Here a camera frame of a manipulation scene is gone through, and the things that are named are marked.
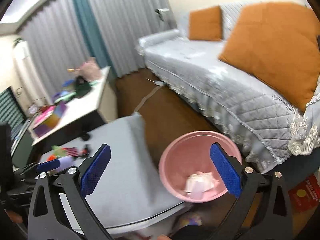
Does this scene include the far orange cushion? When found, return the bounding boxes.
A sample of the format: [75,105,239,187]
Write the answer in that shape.
[188,5,222,41]

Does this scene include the orange cushion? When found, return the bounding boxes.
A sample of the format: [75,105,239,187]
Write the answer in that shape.
[188,5,222,41]
[219,2,319,111]

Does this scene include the white air conditioner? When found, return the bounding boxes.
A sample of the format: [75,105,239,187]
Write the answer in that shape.
[13,40,52,107]

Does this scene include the black red snack wrapper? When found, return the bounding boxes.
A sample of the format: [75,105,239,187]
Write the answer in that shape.
[80,144,91,158]

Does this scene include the white marble coffee table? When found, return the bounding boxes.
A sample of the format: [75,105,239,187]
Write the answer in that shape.
[32,66,118,146]

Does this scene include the white floor lamp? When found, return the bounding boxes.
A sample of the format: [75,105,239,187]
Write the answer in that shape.
[154,8,175,31]

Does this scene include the red cardboard box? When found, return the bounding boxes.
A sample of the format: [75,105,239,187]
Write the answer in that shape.
[289,174,319,213]

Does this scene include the black pink patterned wrapper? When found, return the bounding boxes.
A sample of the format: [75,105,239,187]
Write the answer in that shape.
[64,147,79,159]

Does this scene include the colourful rectangular box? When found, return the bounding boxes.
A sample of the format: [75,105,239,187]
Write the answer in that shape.
[32,101,67,137]

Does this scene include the purple foam net sleeve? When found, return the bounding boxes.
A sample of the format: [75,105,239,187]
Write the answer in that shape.
[56,156,74,172]

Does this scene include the stack of coloured bowls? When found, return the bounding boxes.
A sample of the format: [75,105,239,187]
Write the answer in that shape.
[62,79,75,87]

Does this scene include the white power strip cable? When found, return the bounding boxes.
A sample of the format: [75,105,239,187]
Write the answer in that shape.
[133,78,167,113]

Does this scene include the grey curtains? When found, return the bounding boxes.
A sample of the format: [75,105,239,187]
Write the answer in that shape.
[18,0,176,96]

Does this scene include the television with checked cover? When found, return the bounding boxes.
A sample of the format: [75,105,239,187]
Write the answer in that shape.
[0,87,27,140]

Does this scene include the orange plastic bag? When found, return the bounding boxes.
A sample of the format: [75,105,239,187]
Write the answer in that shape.
[47,154,57,161]

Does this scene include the grey quilted sofa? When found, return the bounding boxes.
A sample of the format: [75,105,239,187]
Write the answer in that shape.
[137,3,319,173]

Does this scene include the teal curtain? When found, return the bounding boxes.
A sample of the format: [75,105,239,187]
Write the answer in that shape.
[72,0,117,80]

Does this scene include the pink woven basket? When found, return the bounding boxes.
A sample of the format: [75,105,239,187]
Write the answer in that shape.
[79,57,102,82]

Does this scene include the pink plastic trash bin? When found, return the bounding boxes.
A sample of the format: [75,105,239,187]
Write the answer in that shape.
[159,131,242,203]

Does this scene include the green snack bag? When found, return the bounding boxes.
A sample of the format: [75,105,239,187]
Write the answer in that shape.
[52,146,67,158]

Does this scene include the near orange cushion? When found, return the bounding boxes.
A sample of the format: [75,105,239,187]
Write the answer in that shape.
[219,2,319,111]

